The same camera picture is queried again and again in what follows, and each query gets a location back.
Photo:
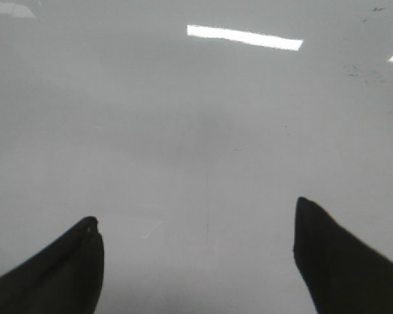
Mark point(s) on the white glossy whiteboard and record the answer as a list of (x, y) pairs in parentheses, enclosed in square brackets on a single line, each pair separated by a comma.
[(189, 129)]

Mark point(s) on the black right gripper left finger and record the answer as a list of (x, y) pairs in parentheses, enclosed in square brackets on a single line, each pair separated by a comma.
[(64, 277)]

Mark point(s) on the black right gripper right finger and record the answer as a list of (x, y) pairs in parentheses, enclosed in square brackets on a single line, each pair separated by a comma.
[(342, 273)]

